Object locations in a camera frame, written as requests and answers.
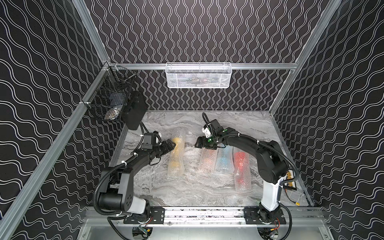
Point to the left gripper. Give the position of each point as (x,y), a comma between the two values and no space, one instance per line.
(165,146)

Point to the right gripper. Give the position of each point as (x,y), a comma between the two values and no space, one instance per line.
(203,144)

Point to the yellow wine glass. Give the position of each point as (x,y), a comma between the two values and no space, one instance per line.
(176,158)

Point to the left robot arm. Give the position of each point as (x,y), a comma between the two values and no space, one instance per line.
(114,194)

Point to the wrapped orange wine glass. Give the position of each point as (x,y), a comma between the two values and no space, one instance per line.
(208,160)

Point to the wrapped blue wine glass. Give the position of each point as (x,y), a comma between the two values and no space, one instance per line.
(224,163)

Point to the wrapped red wine glass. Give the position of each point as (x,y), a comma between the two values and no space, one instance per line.
(242,172)

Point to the black box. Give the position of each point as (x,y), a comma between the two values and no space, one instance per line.
(134,111)

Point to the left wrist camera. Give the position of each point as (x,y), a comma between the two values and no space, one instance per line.
(151,140)

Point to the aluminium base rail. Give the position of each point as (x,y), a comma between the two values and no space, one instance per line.
(231,217)

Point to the black wire basket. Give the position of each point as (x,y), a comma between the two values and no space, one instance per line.
(112,94)

